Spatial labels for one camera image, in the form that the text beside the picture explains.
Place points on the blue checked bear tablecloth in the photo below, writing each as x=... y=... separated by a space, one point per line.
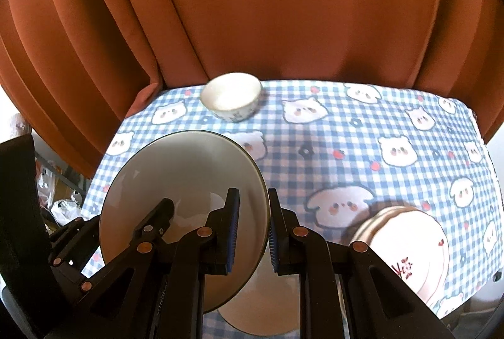
x=334 y=134

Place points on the black chair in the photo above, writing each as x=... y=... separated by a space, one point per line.
x=19 y=213

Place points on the cluttered metal rack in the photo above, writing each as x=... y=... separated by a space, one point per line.
x=55 y=175

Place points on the orange curtain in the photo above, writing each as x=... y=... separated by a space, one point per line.
x=275 y=8

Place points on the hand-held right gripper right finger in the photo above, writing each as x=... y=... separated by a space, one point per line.
x=273 y=244

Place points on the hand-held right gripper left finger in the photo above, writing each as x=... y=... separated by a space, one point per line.
x=232 y=232

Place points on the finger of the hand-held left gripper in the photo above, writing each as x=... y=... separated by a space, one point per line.
x=159 y=215
x=57 y=260

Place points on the large yellow flower plate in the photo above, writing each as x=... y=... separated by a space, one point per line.
x=368 y=223

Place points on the white floral bowl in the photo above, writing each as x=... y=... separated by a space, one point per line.
x=185 y=173
x=230 y=93
x=260 y=307

